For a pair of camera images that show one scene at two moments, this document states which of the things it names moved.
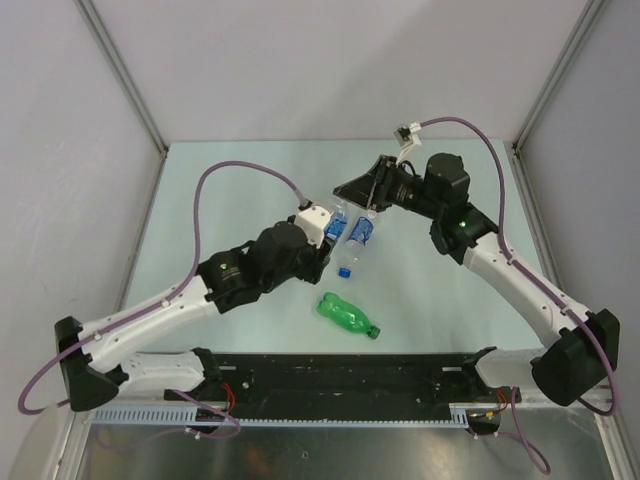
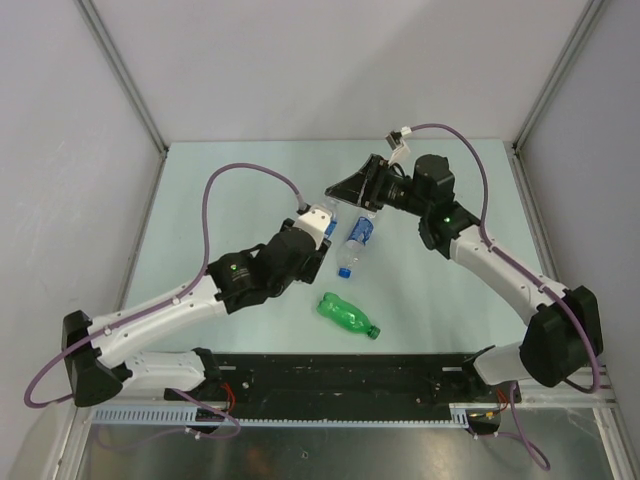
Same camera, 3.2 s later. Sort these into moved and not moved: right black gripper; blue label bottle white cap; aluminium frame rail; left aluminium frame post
Moved: blue label bottle white cap
Not moved: aluminium frame rail; right black gripper; left aluminium frame post
